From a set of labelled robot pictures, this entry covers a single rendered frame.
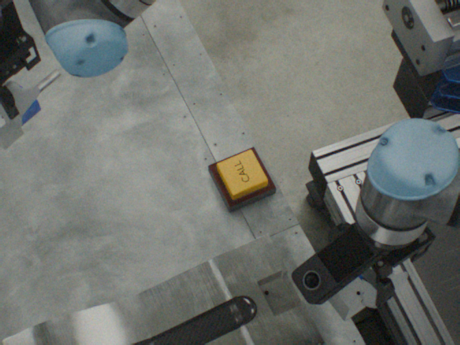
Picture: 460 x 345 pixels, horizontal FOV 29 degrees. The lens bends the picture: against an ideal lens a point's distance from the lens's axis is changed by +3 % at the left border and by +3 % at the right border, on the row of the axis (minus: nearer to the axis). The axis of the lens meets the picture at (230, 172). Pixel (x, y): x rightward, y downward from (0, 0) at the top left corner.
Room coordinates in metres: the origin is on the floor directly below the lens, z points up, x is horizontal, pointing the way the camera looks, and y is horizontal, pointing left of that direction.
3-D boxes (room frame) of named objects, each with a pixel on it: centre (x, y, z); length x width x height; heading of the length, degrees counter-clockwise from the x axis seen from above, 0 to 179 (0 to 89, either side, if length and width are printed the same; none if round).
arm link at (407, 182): (0.37, -0.18, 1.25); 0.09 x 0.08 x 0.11; 74
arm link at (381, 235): (0.38, -0.17, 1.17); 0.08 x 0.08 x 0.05
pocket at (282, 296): (0.37, -0.07, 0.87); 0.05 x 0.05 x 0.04; 26
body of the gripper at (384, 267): (0.38, -0.18, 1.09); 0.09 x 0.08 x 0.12; 125
